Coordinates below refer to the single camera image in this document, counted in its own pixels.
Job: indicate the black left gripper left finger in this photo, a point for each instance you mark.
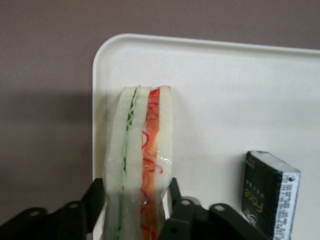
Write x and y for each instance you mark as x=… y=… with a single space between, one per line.
x=62 y=222

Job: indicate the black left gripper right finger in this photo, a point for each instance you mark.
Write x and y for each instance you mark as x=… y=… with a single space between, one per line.
x=200 y=225

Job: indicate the plastic-wrapped triangle sandwich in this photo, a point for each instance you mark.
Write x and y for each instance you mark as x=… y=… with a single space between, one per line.
x=140 y=150

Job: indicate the cream plastic tray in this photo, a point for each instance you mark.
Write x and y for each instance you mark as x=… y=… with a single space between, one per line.
x=225 y=100

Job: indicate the small black barcode box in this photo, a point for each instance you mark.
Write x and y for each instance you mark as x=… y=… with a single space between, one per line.
x=262 y=190

